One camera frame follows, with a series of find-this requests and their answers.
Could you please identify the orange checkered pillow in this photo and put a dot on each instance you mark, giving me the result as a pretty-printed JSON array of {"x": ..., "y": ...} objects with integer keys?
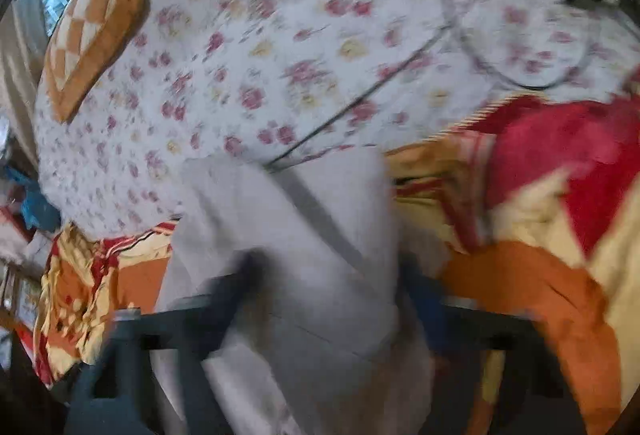
[{"x": 95, "y": 35}]

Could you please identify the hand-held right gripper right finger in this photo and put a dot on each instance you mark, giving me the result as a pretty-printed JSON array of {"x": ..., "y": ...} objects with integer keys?
[{"x": 425, "y": 310}]

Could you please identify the orange red patterned blanket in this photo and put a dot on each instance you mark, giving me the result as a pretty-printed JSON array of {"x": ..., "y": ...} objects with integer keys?
[{"x": 550, "y": 225}]

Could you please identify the grey sweatshirt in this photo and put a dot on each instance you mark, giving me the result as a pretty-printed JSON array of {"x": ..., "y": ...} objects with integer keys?
[{"x": 300, "y": 240}]

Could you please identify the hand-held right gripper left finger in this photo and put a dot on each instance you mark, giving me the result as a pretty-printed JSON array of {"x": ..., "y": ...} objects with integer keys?
[{"x": 220, "y": 310}]

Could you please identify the blue cloth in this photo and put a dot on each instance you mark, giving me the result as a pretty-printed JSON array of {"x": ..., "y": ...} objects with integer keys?
[{"x": 37, "y": 210}]

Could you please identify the floral bedsheet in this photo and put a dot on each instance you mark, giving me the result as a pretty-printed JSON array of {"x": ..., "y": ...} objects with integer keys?
[{"x": 275, "y": 15}]

